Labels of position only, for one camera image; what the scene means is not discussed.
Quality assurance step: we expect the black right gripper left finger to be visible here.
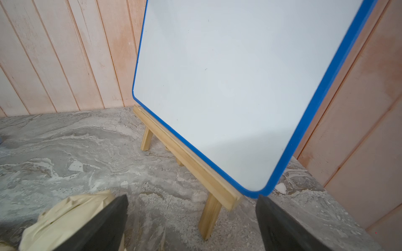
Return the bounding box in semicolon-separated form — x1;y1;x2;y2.
55;195;128;251

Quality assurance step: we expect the plain cream umbrella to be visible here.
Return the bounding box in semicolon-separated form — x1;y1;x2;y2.
18;190;117;251

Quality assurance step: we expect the small wooden easel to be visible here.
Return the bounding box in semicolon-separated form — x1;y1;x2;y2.
133;105;243;241

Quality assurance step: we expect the blue framed whiteboard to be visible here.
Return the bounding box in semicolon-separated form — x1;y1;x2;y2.
133;1;376;199

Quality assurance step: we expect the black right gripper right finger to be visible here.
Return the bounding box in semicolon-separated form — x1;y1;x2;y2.
255;195;330;251

